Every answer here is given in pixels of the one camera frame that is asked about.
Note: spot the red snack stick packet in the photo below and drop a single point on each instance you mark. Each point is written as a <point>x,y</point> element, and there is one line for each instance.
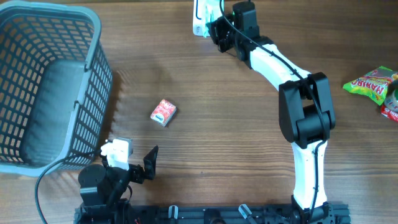
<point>389,114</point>

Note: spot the teal wet wipes pack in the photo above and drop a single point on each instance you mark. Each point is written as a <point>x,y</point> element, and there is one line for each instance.
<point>209,12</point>

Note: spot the green lid jar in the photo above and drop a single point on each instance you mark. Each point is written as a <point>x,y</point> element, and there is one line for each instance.
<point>391,101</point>

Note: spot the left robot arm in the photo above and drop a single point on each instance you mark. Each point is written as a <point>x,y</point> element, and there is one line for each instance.
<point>102,187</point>

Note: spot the white barcode scanner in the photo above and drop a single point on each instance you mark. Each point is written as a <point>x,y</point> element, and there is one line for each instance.
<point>198,21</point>

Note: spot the small red white box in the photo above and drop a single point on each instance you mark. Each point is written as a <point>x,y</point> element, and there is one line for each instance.
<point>163,112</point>

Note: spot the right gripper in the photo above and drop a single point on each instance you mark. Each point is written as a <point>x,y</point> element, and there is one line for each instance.
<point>214,27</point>

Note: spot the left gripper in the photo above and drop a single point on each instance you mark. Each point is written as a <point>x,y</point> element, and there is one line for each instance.
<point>138,176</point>

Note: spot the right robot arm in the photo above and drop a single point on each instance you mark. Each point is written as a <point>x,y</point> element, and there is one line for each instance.
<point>306,114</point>

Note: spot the Haribo gummy candy bag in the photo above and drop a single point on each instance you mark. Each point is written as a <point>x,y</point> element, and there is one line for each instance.
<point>374,84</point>

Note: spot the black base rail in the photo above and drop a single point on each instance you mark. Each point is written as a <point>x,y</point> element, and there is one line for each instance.
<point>268,214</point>

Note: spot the grey plastic shopping basket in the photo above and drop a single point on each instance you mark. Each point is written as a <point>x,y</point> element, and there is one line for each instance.
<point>55,87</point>

